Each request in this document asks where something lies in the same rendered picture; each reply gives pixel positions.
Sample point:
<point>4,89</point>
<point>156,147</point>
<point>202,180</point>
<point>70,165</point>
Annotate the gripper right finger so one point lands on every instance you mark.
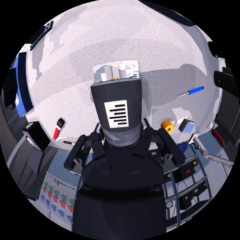
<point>172,148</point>

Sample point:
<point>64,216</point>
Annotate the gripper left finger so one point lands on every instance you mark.
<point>75,151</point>

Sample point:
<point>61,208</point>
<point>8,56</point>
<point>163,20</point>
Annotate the dark cylindrical g-meter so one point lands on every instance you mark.
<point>116,93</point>

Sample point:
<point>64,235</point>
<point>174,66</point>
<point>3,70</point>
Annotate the blue tray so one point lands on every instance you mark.
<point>23,84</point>

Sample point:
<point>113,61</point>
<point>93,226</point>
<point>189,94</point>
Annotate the grey fixture with white posts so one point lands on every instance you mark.
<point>107,72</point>

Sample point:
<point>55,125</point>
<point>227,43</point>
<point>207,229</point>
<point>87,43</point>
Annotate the orange tape roll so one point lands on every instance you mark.
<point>166,124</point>

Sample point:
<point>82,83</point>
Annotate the blue grey small box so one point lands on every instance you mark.
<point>187,126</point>

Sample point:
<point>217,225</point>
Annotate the red brush with black cap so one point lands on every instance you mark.
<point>57,131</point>

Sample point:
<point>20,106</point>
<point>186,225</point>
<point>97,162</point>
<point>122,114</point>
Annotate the black box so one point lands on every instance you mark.
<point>37,135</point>

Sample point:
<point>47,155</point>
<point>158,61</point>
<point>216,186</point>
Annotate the grey shelf rack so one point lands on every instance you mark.
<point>187,189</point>

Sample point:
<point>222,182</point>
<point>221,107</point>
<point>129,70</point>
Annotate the dark grey cabinet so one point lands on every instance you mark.
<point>28,165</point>

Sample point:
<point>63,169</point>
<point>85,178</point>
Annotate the white cabinet with coloured labels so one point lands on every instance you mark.
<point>56,196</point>

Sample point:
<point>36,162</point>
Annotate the black panel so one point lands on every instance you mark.
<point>227,114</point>

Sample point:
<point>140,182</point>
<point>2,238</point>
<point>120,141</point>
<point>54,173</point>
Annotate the black device with red light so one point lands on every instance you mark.
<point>223,79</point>

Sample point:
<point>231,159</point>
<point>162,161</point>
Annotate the black monitor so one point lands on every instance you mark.
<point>10,88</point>

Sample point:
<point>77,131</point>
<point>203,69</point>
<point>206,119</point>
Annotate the black device with green light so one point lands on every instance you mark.
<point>213,49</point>

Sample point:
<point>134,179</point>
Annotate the black bar with holes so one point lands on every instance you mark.
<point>42,33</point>

